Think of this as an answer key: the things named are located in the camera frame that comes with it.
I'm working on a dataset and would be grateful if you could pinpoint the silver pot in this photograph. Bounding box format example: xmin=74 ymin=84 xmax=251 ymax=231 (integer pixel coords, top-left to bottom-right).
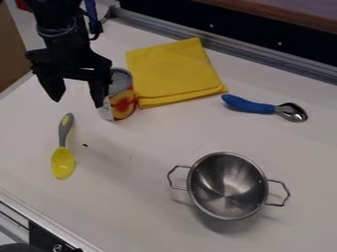
xmin=166 ymin=151 xmax=293 ymax=221

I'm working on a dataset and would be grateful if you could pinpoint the red and yellow can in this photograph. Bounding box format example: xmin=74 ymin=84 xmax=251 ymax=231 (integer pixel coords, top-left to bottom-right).
xmin=96 ymin=67 xmax=140 ymax=123

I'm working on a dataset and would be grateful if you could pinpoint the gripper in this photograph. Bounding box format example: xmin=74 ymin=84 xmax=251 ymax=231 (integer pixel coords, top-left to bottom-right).
xmin=24 ymin=20 xmax=113 ymax=109

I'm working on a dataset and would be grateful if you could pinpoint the cardboard box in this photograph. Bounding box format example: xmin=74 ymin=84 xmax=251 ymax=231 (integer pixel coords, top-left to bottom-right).
xmin=0 ymin=1 xmax=34 ymax=94

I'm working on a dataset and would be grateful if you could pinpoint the yellow spoon with grey handle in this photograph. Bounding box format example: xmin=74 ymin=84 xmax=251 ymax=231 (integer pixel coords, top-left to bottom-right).
xmin=49 ymin=112 xmax=77 ymax=181

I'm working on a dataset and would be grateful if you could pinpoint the blue handled silver scoop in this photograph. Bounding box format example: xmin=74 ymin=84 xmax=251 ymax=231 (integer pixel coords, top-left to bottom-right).
xmin=220 ymin=94 xmax=309 ymax=123

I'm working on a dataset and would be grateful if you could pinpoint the yellow cloth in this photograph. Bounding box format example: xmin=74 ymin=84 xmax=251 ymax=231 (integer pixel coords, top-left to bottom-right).
xmin=124 ymin=36 xmax=230 ymax=110

